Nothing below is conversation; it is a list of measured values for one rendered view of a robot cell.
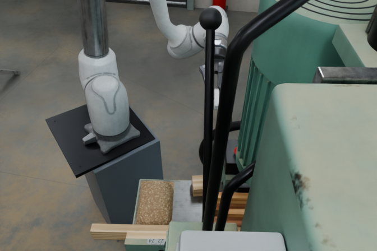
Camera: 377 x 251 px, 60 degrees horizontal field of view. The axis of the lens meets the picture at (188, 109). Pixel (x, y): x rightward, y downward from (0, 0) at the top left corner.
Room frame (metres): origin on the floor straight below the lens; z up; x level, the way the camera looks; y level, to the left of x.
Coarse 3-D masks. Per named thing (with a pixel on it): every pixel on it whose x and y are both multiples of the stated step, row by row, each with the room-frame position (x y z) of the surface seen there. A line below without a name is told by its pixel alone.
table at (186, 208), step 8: (176, 184) 0.51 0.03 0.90; (184, 184) 0.51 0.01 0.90; (176, 192) 0.48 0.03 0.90; (184, 192) 0.48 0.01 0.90; (192, 192) 0.48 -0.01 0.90; (136, 200) 0.46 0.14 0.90; (176, 200) 0.46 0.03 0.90; (184, 200) 0.46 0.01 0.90; (192, 200) 0.46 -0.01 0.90; (200, 200) 0.46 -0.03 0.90; (136, 208) 0.44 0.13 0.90; (176, 208) 0.44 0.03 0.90; (184, 208) 0.44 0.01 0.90; (192, 208) 0.44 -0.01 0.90; (200, 208) 0.44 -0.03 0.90; (176, 216) 0.42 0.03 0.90; (184, 216) 0.42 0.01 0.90; (192, 216) 0.42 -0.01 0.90; (200, 216) 0.42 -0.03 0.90
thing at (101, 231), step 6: (96, 228) 0.36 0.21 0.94; (102, 228) 0.36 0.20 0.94; (108, 228) 0.36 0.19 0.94; (114, 228) 0.36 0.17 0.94; (120, 228) 0.36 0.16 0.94; (126, 228) 0.36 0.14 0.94; (132, 228) 0.36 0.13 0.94; (138, 228) 0.36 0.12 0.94; (144, 228) 0.36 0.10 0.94; (150, 228) 0.36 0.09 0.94; (156, 228) 0.36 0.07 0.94; (162, 228) 0.36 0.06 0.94; (168, 228) 0.36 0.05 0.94; (240, 228) 0.36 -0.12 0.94; (96, 234) 0.36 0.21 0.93; (102, 234) 0.36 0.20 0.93; (108, 234) 0.35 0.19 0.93; (114, 234) 0.35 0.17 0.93; (120, 234) 0.35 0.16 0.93
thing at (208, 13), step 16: (208, 16) 0.44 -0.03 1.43; (208, 32) 0.43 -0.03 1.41; (208, 48) 0.42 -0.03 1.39; (208, 64) 0.41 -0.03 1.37; (208, 80) 0.39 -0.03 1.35; (208, 96) 0.38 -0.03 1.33; (208, 112) 0.36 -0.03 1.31; (208, 128) 0.35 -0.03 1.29; (208, 144) 0.33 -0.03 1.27; (208, 160) 0.31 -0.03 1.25; (208, 176) 0.30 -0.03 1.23
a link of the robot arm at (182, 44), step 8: (152, 0) 1.07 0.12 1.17; (160, 0) 1.07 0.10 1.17; (152, 8) 1.10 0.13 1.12; (160, 8) 1.09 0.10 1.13; (160, 16) 1.10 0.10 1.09; (168, 16) 1.13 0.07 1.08; (160, 24) 1.12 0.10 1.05; (168, 24) 1.14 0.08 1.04; (168, 32) 1.14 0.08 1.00; (176, 32) 1.16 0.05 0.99; (184, 32) 1.16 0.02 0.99; (168, 40) 1.18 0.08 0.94; (176, 40) 1.15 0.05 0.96; (184, 40) 1.14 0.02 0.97; (192, 40) 1.15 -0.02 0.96; (168, 48) 1.19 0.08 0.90; (176, 48) 1.15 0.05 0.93; (184, 48) 1.14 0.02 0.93; (192, 48) 1.15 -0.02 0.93; (200, 48) 1.15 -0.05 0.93; (176, 56) 1.17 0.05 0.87; (184, 56) 1.16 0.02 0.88
